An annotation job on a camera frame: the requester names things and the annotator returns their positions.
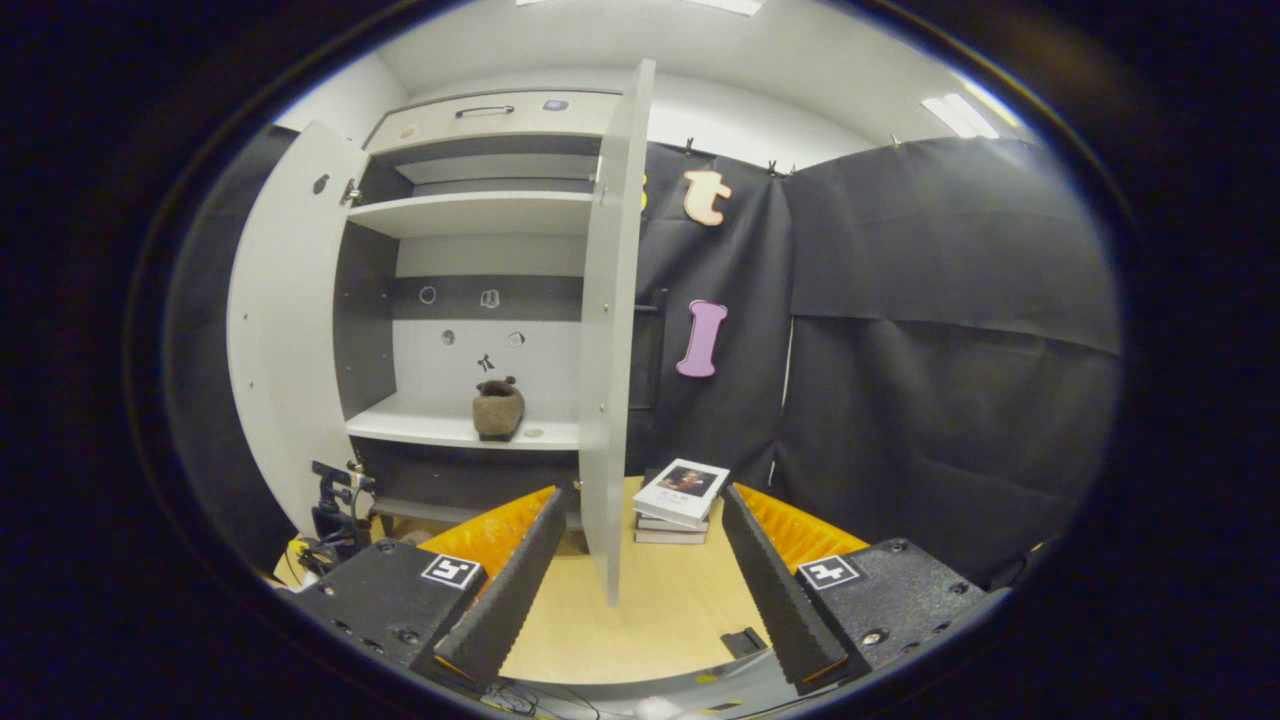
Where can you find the grey shoe cabinet door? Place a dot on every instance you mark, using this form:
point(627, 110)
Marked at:
point(610, 350)
point(290, 330)

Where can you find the ceiling light panel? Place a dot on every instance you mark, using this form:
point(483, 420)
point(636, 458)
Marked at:
point(958, 115)
point(730, 5)

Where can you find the white cabinet shelf board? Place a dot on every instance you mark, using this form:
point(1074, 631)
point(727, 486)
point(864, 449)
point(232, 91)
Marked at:
point(420, 425)
point(470, 212)

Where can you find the black backdrop cloth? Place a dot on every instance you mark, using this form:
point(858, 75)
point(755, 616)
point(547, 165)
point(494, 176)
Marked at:
point(900, 400)

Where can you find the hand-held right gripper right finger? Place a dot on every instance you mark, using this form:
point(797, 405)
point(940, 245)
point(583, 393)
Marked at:
point(775, 600)

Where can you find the brown fuzzy shoe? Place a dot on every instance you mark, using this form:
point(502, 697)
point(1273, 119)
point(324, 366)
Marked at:
point(497, 412)

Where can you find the grey cabinet drawer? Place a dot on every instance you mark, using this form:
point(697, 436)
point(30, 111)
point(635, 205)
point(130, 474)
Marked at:
point(530, 125)

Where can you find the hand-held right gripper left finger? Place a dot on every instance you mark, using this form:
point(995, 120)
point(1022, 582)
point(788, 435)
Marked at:
point(520, 590)

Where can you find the grey shoe cabinet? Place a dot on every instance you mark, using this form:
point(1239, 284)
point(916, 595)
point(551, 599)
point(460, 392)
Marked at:
point(470, 350)

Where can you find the grey book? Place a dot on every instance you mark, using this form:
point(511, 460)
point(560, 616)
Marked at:
point(665, 524)
point(665, 538)

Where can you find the small black box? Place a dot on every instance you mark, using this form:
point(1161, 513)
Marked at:
point(745, 643)

